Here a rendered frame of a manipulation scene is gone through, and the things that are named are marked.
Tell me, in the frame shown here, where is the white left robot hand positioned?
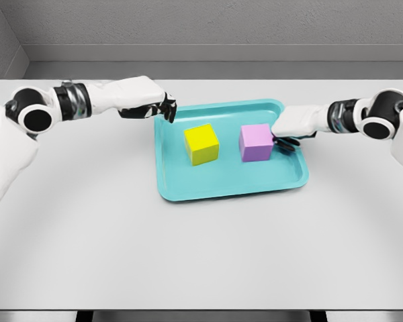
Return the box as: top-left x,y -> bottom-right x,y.
115,75 -> 178,124

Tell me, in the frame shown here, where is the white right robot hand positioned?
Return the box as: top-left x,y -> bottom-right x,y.
271,104 -> 318,152

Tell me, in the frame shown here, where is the pink cube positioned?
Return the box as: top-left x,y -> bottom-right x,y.
238,123 -> 275,163

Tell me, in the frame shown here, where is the yellow cube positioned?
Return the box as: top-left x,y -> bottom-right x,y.
183,123 -> 220,167

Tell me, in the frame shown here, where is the teal plastic tray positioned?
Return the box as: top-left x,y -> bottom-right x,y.
153,98 -> 310,203

